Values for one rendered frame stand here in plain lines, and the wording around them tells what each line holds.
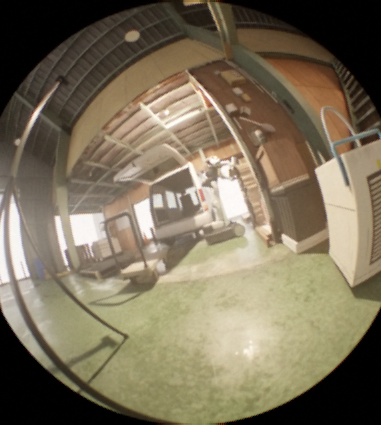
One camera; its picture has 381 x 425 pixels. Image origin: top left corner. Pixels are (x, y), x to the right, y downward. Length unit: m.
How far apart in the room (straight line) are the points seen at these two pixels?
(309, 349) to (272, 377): 0.14
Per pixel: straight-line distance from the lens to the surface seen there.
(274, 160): 1.04
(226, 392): 0.51
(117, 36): 5.50
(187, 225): 2.70
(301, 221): 1.02
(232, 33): 2.48
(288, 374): 0.52
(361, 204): 0.54
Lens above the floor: 0.50
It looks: 3 degrees up
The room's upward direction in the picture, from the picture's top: 18 degrees counter-clockwise
